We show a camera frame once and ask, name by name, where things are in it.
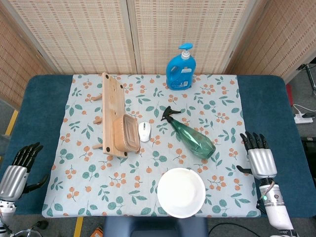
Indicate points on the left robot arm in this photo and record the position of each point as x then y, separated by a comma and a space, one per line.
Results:
6, 206

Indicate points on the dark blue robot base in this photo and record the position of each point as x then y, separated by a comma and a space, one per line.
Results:
153, 227

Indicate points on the blue pump detergent bottle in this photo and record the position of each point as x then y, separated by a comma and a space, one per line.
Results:
180, 71

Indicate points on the white power strip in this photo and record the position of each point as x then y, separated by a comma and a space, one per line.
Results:
302, 120

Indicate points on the black box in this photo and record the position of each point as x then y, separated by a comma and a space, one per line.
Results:
309, 153

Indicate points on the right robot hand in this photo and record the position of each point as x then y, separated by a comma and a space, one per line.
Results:
263, 163

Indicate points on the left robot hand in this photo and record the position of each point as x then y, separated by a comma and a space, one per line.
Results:
13, 180

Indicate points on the floral tablecloth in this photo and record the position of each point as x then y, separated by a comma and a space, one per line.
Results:
81, 192

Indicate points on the orange box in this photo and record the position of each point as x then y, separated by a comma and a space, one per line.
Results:
97, 232

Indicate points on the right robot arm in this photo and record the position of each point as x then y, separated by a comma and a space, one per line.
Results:
276, 212

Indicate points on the white computer mouse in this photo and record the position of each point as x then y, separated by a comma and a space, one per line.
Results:
144, 132

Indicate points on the bamboo folding screen panel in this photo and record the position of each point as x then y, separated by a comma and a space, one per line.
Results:
14, 61
79, 34
279, 39
160, 27

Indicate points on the red flat object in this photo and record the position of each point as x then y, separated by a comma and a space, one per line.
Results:
289, 95

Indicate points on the chair base with castors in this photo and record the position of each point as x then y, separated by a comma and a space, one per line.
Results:
40, 224

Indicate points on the green spray bottle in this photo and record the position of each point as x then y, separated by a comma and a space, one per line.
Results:
195, 140

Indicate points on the wooden board rack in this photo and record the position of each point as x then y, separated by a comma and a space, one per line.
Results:
111, 103

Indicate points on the white paper bowl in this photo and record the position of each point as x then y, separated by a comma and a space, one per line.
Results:
181, 192

